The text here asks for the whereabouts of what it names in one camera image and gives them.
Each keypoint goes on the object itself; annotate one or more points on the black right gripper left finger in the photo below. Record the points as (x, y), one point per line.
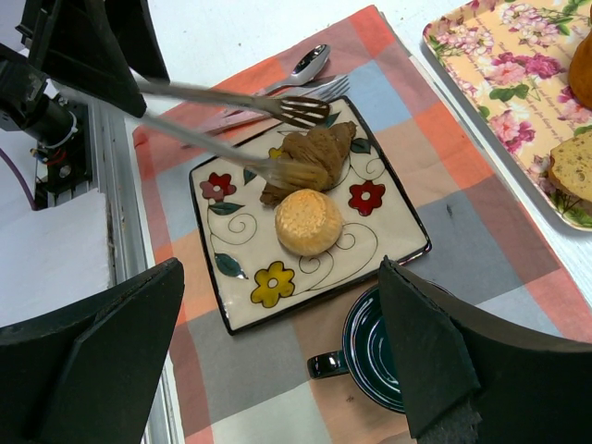
(88, 372)

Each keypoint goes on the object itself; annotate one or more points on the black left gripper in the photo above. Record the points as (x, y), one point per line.
(92, 46)

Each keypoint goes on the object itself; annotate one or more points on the seeded bread sandwich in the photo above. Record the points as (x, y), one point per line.
(569, 171)

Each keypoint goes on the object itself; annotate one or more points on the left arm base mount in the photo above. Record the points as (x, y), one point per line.
(65, 172)

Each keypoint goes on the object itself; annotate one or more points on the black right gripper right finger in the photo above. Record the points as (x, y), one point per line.
(468, 376)

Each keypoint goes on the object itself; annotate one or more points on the small round bun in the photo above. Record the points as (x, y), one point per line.
(308, 222)

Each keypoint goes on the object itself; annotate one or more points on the silver spoon pink handle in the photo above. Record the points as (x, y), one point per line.
(304, 71)

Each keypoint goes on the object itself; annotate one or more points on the floral serving tray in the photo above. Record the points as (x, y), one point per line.
(510, 60)

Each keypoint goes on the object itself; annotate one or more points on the brown chocolate croissant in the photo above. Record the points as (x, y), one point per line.
(325, 148)

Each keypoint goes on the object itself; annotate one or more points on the dark green mug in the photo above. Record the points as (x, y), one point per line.
(365, 354)

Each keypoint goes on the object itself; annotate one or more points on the square floral ceramic plate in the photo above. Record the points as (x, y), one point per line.
(270, 252)

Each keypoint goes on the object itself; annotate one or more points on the tall orange bundt cake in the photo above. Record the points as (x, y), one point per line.
(579, 74)

